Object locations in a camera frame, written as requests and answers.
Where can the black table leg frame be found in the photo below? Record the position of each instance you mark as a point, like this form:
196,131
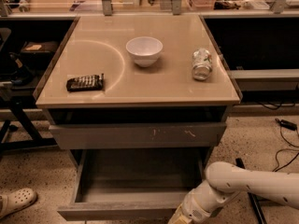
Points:
36,140

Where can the black floor bar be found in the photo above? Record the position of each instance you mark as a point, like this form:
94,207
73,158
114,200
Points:
253,199

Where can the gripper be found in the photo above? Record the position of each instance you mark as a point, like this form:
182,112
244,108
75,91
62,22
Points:
193,211

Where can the crushed silver can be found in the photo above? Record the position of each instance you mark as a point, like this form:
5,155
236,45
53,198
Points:
201,64

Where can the white bowl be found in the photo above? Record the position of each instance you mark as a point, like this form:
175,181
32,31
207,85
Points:
144,50

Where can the black calculator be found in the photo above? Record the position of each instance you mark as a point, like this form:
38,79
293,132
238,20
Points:
85,83

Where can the grey drawer cabinet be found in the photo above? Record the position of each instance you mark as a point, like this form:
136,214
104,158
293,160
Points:
97,45

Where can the black power adapter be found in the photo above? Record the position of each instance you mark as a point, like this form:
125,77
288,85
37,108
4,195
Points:
286,124

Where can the white clog shoe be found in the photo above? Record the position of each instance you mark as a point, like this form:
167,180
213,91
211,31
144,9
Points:
16,201

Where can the grey drawer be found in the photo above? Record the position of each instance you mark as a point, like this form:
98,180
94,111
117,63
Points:
92,128
141,183

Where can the grey top drawer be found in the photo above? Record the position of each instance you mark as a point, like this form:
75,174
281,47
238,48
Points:
92,128

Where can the dark box on shelf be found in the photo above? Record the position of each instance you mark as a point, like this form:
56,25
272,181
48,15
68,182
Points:
39,50

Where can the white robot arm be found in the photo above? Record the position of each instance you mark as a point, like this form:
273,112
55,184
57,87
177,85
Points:
224,181

